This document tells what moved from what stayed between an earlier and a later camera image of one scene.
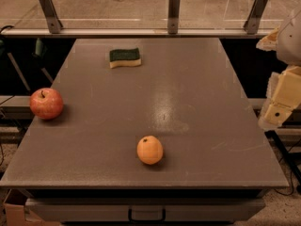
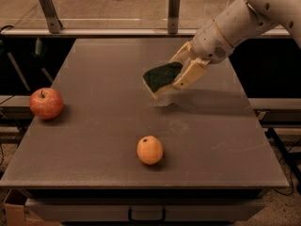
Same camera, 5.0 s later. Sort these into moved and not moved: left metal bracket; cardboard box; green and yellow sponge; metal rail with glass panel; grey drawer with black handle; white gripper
Moved: white gripper; green and yellow sponge
Not moved: metal rail with glass panel; cardboard box; left metal bracket; grey drawer with black handle
